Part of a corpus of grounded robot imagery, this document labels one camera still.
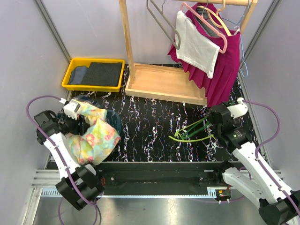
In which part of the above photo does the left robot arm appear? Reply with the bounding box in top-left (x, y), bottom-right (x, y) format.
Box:
top-left (34, 110), bottom-right (105, 210)

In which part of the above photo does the grey hanger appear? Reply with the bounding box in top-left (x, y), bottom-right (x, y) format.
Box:
top-left (146, 0), bottom-right (181, 50)

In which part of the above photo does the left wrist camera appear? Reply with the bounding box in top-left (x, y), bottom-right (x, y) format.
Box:
top-left (60, 98), bottom-right (80, 120)

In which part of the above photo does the white garment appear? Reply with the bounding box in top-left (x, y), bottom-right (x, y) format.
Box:
top-left (175, 10), bottom-right (220, 79)

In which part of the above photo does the teal transparent bin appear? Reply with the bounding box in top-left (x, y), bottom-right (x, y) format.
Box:
top-left (105, 110), bottom-right (122, 135)

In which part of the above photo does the green hanger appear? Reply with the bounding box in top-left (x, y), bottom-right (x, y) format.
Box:
top-left (180, 116), bottom-right (210, 140)

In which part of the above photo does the yellow plastic tray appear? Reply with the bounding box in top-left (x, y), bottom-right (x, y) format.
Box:
top-left (61, 58), bottom-right (125, 92)

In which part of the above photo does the pink hanger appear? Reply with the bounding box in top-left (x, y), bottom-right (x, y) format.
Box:
top-left (180, 2), bottom-right (228, 53)

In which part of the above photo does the floral pastel garment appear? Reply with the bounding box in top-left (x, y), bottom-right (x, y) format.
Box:
top-left (66, 100), bottom-right (121, 165)

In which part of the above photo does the blue-grey folded cloth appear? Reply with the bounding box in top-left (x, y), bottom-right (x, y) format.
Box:
top-left (68, 66), bottom-right (88, 85)

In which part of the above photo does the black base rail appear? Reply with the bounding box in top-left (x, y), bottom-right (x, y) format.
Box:
top-left (44, 161), bottom-right (270, 196)

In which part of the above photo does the yellow-green hanger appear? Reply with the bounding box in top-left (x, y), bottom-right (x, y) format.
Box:
top-left (168, 116), bottom-right (216, 143)

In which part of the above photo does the wooden hanger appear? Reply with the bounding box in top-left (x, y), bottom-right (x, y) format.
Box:
top-left (197, 6), bottom-right (232, 36)

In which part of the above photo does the navy plaid skirt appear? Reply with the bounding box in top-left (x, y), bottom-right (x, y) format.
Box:
top-left (57, 95), bottom-right (101, 118)

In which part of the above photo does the black folded cloth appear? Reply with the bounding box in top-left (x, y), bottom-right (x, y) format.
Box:
top-left (81, 62), bottom-right (122, 87)

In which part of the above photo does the wooden clothes rack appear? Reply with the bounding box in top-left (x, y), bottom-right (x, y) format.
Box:
top-left (119, 0), bottom-right (258, 106)

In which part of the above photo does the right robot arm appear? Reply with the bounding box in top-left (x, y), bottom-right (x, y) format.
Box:
top-left (208, 98), bottom-right (300, 225)

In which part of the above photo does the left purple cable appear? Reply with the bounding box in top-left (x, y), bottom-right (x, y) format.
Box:
top-left (25, 95), bottom-right (103, 225)

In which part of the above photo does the magenta pleated skirt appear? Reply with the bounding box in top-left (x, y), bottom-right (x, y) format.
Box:
top-left (168, 3), bottom-right (241, 107)

